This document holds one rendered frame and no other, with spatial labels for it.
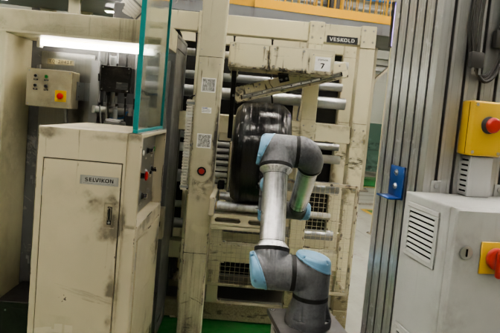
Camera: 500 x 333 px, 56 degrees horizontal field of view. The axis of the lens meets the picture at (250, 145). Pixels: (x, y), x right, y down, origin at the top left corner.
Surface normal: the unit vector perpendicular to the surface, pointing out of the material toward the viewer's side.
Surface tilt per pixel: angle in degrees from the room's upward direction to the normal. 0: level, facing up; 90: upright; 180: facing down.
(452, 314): 90
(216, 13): 90
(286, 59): 90
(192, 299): 90
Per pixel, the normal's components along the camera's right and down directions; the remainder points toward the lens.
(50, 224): 0.00, 0.07
